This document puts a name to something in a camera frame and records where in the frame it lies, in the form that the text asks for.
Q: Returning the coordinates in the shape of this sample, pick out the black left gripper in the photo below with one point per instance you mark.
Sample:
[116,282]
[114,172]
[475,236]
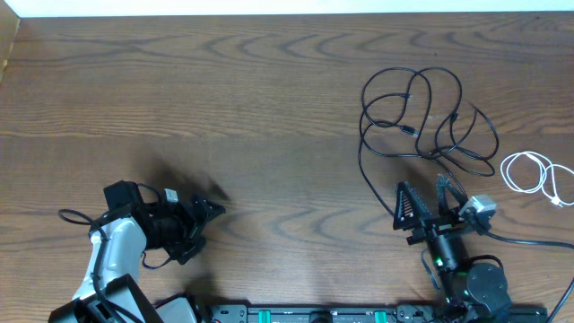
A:
[193,223]

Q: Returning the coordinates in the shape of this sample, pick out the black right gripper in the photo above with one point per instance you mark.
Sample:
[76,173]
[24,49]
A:
[421,219]

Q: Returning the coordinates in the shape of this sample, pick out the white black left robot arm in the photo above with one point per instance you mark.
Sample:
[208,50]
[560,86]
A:
[109,291]

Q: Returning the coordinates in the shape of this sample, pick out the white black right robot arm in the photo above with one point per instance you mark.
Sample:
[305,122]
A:
[476,288]

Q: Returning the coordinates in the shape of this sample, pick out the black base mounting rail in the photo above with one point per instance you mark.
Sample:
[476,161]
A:
[402,313]

